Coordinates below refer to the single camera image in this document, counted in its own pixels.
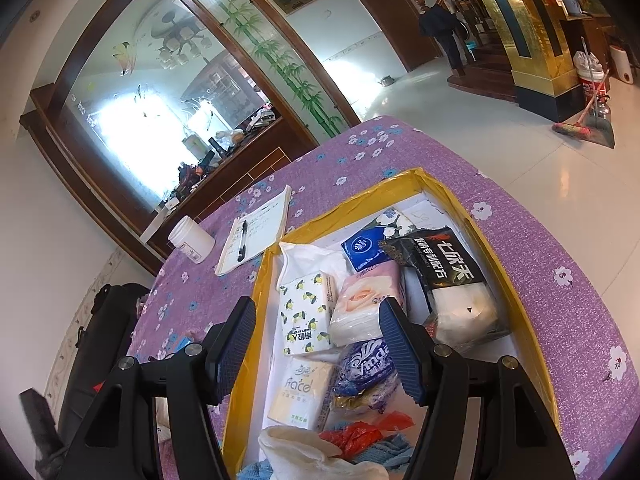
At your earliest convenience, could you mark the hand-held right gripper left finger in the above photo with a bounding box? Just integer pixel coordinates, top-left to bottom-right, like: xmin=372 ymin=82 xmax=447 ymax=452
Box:
xmin=57 ymin=296 xmax=257 ymax=480

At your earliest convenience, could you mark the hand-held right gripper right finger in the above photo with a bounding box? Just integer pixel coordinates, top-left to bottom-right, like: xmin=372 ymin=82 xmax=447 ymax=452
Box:
xmin=378 ymin=297 xmax=576 ymax=480

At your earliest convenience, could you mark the purple tissue pack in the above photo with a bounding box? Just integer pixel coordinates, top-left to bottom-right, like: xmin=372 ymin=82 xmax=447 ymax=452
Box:
xmin=332 ymin=338 xmax=404 ymax=414

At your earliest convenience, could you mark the cream tissue pack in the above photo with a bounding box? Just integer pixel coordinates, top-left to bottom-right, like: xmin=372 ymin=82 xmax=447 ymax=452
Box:
xmin=267 ymin=356 xmax=336 ymax=432

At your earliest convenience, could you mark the red plastic bag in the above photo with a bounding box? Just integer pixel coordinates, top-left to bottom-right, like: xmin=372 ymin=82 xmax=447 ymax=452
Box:
xmin=320 ymin=411 xmax=416 ymax=461

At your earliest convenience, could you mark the blue floral tissue pack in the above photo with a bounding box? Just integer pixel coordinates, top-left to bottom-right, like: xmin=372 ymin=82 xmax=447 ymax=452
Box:
xmin=341 ymin=208 xmax=424 ymax=274

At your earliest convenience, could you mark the yellow taped cardboard box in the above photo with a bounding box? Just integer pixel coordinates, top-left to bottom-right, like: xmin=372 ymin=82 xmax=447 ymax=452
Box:
xmin=220 ymin=166 xmax=562 ymax=480

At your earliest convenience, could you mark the white soft cloth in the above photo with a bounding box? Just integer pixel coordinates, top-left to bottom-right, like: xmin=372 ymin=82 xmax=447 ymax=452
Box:
xmin=257 ymin=424 xmax=390 ymax=480

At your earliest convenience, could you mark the pink rose tissue pack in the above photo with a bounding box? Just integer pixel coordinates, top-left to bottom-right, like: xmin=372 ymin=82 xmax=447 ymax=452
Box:
xmin=328 ymin=259 xmax=407 ymax=349

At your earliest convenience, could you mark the lemon print tissue pack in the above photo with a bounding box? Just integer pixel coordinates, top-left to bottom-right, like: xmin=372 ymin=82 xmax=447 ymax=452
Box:
xmin=277 ymin=270 xmax=335 ymax=357

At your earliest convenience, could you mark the blue knitted cloth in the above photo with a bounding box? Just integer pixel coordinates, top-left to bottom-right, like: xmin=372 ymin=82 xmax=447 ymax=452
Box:
xmin=237 ymin=422 xmax=419 ymax=480

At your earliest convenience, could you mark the black packet with white contents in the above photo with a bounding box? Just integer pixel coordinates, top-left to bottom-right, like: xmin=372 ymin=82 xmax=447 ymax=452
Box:
xmin=378 ymin=226 xmax=512 ymax=356

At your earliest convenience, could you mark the white plastic jar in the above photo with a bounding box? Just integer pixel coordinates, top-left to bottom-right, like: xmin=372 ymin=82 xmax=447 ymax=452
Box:
xmin=167 ymin=215 xmax=216 ymax=265

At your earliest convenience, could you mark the white paper notebook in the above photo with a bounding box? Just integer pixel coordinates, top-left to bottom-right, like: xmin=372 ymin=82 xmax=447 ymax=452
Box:
xmin=215 ymin=184 xmax=294 ymax=277

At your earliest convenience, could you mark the black bag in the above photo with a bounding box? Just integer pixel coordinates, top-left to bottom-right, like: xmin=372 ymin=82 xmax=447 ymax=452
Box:
xmin=65 ymin=282 xmax=151 ymax=441

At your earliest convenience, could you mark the wooden glass display cabinet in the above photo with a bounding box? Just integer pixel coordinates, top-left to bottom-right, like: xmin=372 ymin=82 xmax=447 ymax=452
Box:
xmin=20 ymin=0 xmax=362 ymax=277

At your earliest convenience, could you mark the cabinet ledge clutter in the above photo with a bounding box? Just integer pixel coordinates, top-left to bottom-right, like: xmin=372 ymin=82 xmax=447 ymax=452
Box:
xmin=160 ymin=107 xmax=281 ymax=211

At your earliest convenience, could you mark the broom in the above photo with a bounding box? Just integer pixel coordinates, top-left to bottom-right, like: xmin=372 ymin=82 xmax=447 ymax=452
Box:
xmin=552 ymin=67 xmax=611 ymax=141

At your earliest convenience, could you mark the bamboo painted glass panel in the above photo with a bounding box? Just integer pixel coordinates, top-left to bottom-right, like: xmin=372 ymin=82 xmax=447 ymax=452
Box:
xmin=170 ymin=0 xmax=352 ymax=137

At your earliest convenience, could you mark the wooden staircase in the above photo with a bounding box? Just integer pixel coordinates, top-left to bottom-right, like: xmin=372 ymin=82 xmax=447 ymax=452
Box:
xmin=432 ymin=0 xmax=522 ymax=104

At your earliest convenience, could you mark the gold and black pillar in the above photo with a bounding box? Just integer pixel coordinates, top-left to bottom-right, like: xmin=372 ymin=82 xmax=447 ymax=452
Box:
xmin=450 ymin=0 xmax=577 ymax=124

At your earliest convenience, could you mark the red bucket with white bag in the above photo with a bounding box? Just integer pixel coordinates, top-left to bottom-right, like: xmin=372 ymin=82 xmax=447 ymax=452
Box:
xmin=572 ymin=52 xmax=609 ymax=106

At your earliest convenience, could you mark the person in dark clothes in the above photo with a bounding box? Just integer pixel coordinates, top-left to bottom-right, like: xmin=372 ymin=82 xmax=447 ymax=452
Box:
xmin=417 ymin=0 xmax=469 ymax=71

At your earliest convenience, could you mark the brown wooden door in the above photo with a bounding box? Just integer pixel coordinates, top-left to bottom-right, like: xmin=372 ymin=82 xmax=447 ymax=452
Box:
xmin=349 ymin=0 xmax=441 ymax=74

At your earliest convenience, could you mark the white humidifier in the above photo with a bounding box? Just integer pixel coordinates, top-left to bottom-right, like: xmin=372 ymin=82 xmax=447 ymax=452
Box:
xmin=608 ymin=44 xmax=636 ymax=84

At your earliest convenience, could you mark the dark wooden side cabinet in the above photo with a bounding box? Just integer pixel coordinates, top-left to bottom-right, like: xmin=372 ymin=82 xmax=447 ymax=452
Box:
xmin=557 ymin=9 xmax=616 ymax=71

